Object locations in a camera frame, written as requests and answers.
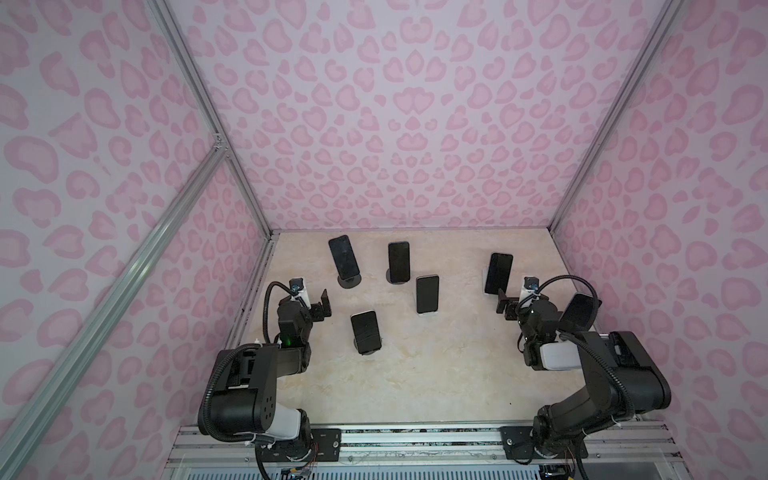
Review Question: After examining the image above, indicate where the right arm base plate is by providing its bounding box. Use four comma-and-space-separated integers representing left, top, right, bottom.
499, 426, 589, 463

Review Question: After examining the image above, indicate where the blue phone back centre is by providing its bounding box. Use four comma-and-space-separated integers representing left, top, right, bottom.
388, 241, 411, 284

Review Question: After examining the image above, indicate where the left corner aluminium post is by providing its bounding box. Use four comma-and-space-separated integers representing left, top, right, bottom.
147, 0, 273, 239

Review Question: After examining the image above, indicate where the corner aluminium post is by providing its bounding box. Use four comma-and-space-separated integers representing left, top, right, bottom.
147, 0, 273, 239
547, 0, 688, 236

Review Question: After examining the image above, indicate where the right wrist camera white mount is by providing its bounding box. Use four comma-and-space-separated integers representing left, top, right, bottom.
520, 276, 540, 300

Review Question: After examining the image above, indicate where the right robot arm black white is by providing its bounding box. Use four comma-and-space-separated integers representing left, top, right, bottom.
496, 290, 671, 465

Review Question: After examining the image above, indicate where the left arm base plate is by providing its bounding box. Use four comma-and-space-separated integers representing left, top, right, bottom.
256, 428, 342, 463

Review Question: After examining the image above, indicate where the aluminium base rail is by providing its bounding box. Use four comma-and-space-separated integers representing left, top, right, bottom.
162, 421, 691, 479

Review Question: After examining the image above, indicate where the left aluminium frame diagonal bar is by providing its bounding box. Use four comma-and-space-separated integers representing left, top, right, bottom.
1, 146, 228, 479

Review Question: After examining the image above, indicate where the black phone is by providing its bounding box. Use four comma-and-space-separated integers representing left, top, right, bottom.
484, 252, 514, 295
416, 275, 440, 315
558, 293, 595, 333

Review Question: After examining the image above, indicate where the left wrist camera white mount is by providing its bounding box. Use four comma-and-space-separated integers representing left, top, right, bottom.
289, 277, 311, 307

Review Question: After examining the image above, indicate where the right corner aluminium post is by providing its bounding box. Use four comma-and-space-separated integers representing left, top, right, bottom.
547, 0, 688, 236

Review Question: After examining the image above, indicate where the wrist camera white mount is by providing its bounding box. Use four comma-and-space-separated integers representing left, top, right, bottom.
520, 276, 540, 300
289, 277, 311, 307

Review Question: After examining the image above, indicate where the purple phone far left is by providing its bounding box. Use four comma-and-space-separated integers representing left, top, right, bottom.
328, 235, 360, 280

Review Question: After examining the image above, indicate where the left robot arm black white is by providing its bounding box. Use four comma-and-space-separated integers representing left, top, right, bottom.
197, 291, 332, 462

